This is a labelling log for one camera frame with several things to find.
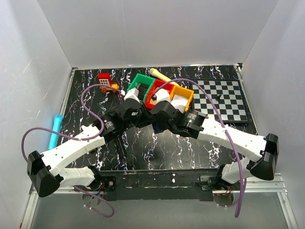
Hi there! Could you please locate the navy blue card holder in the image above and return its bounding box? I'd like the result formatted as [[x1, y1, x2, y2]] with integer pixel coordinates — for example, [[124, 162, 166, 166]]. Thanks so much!
[[152, 122, 164, 134]]

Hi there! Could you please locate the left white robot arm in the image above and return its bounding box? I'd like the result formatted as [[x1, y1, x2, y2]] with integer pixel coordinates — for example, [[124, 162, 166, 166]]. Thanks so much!
[[27, 99, 155, 197]]

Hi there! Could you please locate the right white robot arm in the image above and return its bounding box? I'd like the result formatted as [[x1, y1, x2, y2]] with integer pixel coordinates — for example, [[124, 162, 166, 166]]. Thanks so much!
[[151, 101, 279, 190]]

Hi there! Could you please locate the black perforated bar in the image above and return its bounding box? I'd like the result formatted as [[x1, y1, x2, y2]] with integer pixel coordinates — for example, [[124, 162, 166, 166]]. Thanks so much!
[[114, 136, 127, 159]]

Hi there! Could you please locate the orange plastic bin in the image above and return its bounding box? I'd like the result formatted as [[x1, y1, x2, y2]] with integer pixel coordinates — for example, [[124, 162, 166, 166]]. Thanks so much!
[[170, 85, 194, 113]]

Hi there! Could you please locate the red plastic bin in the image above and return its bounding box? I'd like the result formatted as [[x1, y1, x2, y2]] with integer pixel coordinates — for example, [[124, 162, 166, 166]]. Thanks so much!
[[145, 79, 176, 110]]

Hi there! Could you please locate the green plastic bin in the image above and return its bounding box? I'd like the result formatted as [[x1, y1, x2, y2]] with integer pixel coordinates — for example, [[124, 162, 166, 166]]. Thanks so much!
[[127, 73, 155, 102]]

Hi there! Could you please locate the red toy block truck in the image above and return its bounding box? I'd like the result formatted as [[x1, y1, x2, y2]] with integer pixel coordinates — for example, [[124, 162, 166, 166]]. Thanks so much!
[[98, 73, 119, 93]]

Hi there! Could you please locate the cream wooden pestle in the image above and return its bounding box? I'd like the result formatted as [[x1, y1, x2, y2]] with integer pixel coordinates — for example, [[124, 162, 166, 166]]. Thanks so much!
[[149, 68, 171, 82]]

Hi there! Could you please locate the black white chessboard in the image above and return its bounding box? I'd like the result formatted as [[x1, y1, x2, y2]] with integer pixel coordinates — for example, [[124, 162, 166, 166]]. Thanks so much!
[[191, 80, 250, 123]]

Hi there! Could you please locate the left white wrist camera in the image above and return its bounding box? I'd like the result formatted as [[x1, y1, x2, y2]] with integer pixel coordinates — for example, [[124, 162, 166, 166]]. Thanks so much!
[[124, 88, 140, 102]]

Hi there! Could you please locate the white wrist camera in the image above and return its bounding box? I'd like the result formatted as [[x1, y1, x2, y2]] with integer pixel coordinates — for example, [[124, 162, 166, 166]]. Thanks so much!
[[152, 89, 171, 103], [124, 88, 140, 102]]

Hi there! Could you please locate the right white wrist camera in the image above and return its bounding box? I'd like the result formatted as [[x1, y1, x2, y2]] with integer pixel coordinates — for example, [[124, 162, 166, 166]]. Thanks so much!
[[152, 89, 171, 103]]

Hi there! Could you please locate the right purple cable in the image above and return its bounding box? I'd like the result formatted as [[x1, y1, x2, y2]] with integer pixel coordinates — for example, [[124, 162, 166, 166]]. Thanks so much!
[[154, 78, 247, 218]]

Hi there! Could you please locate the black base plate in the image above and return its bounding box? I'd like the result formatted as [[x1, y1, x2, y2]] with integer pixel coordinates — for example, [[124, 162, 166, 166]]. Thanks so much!
[[75, 168, 246, 202]]

